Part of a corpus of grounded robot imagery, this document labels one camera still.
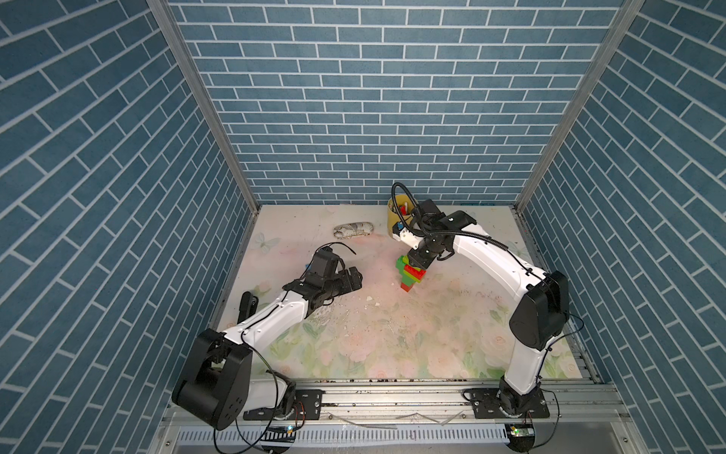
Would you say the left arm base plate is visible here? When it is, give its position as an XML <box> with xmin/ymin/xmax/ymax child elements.
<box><xmin>242</xmin><ymin>389</ymin><xmax>324</xmax><ymax>422</ymax></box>

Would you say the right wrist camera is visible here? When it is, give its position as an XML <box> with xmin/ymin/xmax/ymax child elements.
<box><xmin>391</xmin><ymin>221</ymin><xmax>424</xmax><ymax>250</ymax></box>

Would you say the red long lego brick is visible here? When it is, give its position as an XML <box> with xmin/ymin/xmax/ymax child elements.
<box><xmin>404</xmin><ymin>265</ymin><xmax>427</xmax><ymax>281</ymax></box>

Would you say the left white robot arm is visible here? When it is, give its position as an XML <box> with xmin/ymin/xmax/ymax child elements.
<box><xmin>172</xmin><ymin>245</ymin><xmax>363</xmax><ymax>431</ymax></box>

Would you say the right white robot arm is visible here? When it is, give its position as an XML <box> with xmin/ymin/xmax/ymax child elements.
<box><xmin>391</xmin><ymin>200</ymin><xmax>570</xmax><ymax>417</ymax></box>

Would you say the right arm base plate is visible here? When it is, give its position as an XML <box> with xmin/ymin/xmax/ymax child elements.
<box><xmin>461</xmin><ymin>385</ymin><xmax>550</xmax><ymax>420</ymax></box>

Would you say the floral table mat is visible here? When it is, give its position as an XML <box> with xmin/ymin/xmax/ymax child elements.
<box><xmin>197</xmin><ymin>203</ymin><xmax>585</xmax><ymax>381</ymax></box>

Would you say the lime lego brick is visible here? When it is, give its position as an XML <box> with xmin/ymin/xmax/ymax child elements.
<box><xmin>401</xmin><ymin>272</ymin><xmax>421</xmax><ymax>289</ymax></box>
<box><xmin>396</xmin><ymin>255</ymin><xmax>419</xmax><ymax>276</ymax></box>

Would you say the yellow cup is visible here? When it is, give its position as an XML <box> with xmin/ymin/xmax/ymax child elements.
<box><xmin>388</xmin><ymin>194</ymin><xmax>416</xmax><ymax>238</ymax></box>

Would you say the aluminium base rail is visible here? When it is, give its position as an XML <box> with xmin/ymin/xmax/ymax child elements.
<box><xmin>154</xmin><ymin>379</ymin><xmax>642</xmax><ymax>453</ymax></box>

